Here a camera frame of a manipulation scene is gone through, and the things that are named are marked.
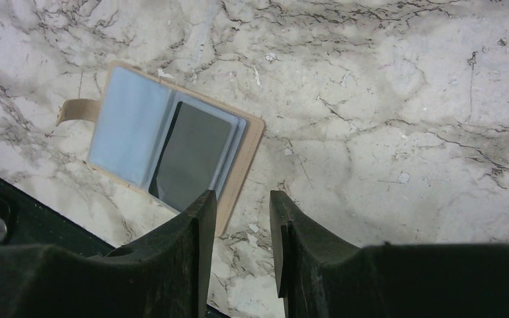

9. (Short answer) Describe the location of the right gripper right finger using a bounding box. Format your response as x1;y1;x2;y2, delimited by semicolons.
270;191;509;317

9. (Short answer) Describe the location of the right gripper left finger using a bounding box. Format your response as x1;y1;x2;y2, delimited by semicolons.
0;190;217;317

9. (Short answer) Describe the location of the beige leather card holder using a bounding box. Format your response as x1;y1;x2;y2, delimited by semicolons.
57;62;265;237

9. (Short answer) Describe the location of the black mounting base rail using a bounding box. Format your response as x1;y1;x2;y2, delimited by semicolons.
0;178;114;257

